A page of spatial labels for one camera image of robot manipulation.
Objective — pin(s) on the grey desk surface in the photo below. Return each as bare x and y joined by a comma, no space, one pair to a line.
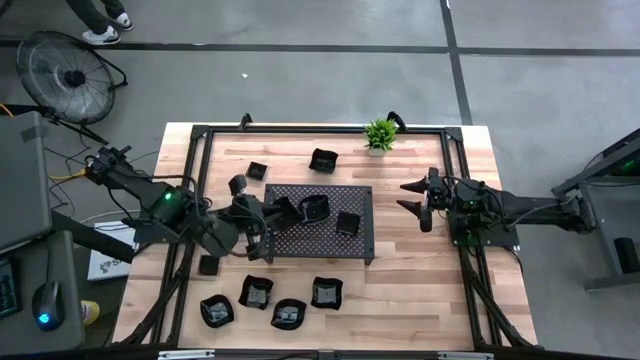
70,260

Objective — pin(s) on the black metal floor fan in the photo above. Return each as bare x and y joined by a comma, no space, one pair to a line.
67,77

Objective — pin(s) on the small black square plate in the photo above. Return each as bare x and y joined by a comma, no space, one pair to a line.
256,171
348,224
209,266

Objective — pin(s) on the black rounded plate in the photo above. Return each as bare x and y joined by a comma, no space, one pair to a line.
316,209
288,314
217,311

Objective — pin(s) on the white printed cardboard box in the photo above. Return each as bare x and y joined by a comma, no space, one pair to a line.
107,267

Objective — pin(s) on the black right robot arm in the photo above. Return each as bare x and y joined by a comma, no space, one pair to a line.
540,205

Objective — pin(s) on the grey metal cart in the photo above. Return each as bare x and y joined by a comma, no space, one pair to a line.
607,240

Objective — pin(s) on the small black wavy plate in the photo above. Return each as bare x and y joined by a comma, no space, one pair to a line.
323,161

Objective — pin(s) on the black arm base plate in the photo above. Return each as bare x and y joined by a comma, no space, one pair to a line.
505,240
150,239

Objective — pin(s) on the large black wavy square plate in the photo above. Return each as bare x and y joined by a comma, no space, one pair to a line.
327,293
256,292

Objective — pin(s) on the black computer mouse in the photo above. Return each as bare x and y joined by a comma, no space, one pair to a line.
48,306

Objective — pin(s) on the black perforated metal riser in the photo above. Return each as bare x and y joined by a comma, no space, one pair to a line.
320,242

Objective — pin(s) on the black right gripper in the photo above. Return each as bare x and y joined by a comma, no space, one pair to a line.
455,202

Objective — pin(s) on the black curved frame bracket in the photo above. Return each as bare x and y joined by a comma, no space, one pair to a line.
397,119
245,121

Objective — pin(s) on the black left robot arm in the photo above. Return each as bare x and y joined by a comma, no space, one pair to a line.
150,189

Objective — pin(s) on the black floor stand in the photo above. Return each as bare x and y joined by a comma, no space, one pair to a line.
27,109

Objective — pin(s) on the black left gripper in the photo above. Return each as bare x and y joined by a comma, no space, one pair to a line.
255,217

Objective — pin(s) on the grey case with tape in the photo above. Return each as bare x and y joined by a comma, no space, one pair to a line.
22,180

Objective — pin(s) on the green plant in white pot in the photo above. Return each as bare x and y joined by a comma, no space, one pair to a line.
381,135

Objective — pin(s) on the backlit keyboard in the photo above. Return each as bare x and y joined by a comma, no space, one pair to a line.
7,292

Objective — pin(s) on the black diagonal beam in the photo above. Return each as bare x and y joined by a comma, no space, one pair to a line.
100,243

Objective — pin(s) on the silver aluminium extrusion bar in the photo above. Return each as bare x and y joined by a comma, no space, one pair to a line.
185,355
465,356

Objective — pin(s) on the person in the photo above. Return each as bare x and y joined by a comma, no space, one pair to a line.
92,15

